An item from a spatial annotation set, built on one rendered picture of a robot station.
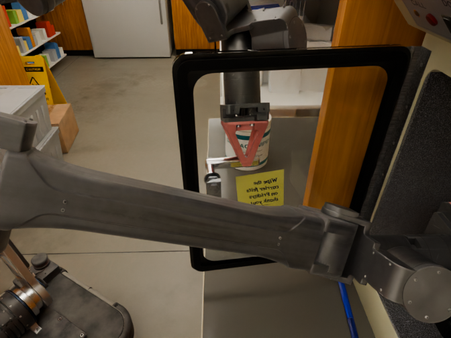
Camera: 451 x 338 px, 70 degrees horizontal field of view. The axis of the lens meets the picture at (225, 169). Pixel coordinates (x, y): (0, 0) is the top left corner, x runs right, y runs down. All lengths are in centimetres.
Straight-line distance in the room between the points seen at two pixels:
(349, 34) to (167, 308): 152
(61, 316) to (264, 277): 105
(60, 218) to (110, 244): 182
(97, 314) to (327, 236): 126
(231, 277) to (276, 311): 11
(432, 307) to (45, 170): 37
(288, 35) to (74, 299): 141
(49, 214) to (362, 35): 45
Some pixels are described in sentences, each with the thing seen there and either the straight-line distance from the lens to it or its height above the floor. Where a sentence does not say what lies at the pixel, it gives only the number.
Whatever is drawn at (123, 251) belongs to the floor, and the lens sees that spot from 204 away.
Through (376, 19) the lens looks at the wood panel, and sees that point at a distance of 53.
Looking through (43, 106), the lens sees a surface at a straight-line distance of 265.
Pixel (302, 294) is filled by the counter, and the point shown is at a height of 94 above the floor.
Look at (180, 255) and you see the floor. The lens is 195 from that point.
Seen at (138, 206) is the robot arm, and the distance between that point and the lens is 29.
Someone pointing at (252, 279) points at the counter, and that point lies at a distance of 69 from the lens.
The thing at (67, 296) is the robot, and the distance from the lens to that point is 165.
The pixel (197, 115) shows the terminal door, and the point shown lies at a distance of 43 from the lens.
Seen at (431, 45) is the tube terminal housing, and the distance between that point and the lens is 50.
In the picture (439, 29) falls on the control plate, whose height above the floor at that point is 142.
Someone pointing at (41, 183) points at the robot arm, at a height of 135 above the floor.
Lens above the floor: 150
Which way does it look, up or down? 36 degrees down
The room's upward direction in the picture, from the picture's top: straight up
